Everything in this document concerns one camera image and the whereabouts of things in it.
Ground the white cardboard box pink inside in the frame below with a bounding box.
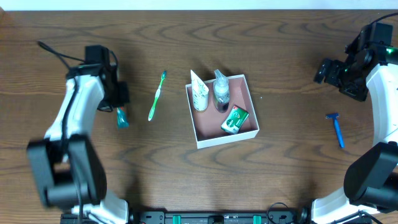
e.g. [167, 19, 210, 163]
[185, 73, 261, 150]

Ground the white lotion tube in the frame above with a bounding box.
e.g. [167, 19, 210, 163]
[190, 70, 209, 111]

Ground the red teal toothpaste tube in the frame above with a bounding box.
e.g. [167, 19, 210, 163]
[116, 107, 129, 129]

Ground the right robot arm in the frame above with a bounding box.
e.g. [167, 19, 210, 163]
[310, 40, 397, 223]

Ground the green Dettol soap pack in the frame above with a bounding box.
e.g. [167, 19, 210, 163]
[221, 105, 249, 134]

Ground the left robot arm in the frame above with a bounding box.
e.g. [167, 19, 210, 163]
[27, 63, 129, 223]

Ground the green white toothbrush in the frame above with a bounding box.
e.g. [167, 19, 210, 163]
[148, 70, 167, 121]

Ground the clear pump soap bottle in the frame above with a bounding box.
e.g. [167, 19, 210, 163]
[213, 69, 230, 113]

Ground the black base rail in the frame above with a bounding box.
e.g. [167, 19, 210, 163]
[60, 210, 374, 224]

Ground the blue disposable razor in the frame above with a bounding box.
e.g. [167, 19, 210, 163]
[325, 113, 345, 148]

